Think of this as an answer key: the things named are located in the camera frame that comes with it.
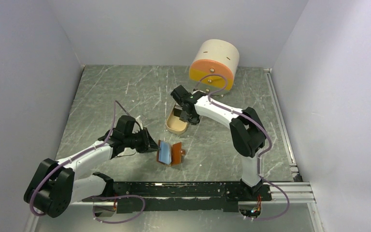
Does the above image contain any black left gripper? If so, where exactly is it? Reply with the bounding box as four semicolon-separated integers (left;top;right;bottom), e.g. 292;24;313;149
125;127;161;153

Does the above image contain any beige oval card tray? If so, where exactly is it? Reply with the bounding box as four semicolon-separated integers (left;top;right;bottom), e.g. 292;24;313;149
165;103;188;134

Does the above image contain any brown leather card holder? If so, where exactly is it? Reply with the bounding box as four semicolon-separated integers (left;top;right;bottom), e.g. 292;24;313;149
156;140;186;166

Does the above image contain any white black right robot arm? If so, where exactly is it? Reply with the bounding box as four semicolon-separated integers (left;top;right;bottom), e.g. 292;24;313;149
171;85;270;200

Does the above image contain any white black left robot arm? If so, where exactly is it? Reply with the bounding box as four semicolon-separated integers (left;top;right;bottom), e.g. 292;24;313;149
23;115;160;218

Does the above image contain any round mini drawer cabinet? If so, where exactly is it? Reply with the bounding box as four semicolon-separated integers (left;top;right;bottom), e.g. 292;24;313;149
188;39;240;95

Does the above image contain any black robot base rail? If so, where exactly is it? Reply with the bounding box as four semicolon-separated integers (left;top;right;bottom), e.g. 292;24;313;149
83;181;272;214

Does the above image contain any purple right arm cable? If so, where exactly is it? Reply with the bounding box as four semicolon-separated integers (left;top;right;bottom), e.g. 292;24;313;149
193;74;290;222

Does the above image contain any aluminium frame rail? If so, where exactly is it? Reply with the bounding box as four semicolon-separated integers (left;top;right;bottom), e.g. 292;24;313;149
263;68;324;232

